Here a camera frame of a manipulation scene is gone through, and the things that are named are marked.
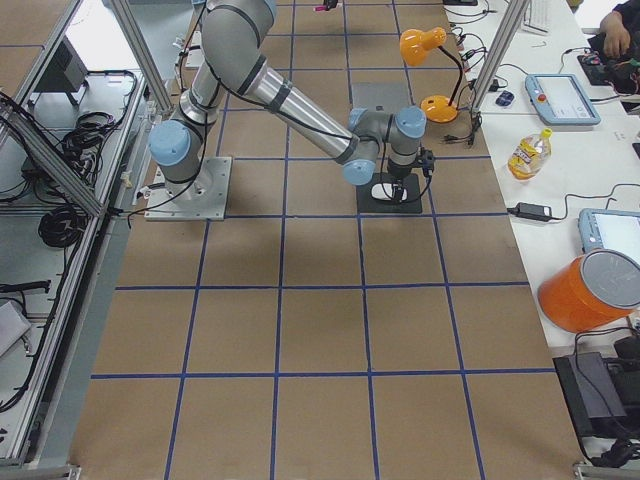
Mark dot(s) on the aluminium frame post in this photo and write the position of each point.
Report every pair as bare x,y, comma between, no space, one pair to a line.
505,32

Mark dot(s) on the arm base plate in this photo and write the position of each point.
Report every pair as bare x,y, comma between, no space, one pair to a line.
205,199

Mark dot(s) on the yellow drink bottle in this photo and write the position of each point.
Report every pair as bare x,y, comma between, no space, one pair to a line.
530,155

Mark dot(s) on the black power adapter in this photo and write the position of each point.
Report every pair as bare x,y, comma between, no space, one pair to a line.
534,212

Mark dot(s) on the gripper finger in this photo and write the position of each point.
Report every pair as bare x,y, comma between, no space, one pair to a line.
398,192

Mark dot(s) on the silver laptop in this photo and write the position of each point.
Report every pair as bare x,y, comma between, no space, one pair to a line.
389,97

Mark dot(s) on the orange bucket with lid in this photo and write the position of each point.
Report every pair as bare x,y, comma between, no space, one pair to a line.
595,289

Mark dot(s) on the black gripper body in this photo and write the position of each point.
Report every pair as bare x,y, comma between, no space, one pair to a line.
398,176

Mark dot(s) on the blue teach pendant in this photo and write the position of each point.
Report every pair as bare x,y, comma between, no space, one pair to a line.
610,229
560,100

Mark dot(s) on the person at desk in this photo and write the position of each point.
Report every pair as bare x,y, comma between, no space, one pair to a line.
617,45

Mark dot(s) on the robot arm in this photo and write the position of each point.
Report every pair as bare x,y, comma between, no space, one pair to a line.
374,148

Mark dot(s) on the white computer mouse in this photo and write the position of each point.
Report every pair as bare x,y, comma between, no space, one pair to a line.
381,191

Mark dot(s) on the black mousepad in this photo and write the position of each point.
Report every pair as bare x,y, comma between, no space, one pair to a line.
367,205

